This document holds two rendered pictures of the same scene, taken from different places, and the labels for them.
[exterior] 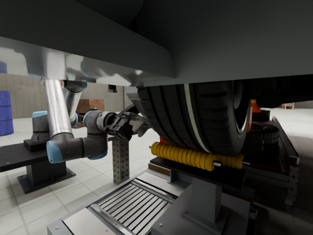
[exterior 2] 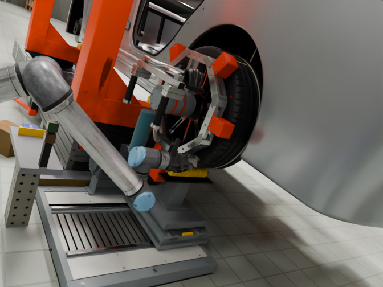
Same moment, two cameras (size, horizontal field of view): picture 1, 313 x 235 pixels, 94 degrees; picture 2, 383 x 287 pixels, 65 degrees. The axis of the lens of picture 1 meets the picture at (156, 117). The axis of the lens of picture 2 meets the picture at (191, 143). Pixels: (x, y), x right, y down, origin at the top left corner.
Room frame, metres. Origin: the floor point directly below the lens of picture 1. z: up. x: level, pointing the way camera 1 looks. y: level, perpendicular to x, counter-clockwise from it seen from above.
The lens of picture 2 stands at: (0.25, 1.44, 1.11)
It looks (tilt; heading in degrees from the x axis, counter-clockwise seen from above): 16 degrees down; 282
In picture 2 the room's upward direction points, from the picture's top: 22 degrees clockwise
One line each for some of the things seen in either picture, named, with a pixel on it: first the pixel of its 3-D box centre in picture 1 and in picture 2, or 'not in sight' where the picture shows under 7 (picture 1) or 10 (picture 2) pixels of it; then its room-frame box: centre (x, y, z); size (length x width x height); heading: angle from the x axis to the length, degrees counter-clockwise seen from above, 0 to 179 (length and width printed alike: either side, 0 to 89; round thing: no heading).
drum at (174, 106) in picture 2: not in sight; (173, 101); (0.73, -0.02, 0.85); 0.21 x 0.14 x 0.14; 53
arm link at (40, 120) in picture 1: (44, 120); not in sight; (1.31, 1.02, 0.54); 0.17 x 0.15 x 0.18; 130
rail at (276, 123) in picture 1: (279, 135); not in sight; (1.79, -1.55, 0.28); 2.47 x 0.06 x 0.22; 143
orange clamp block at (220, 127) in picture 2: not in sight; (220, 127); (0.43, 0.10, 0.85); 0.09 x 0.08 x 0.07; 143
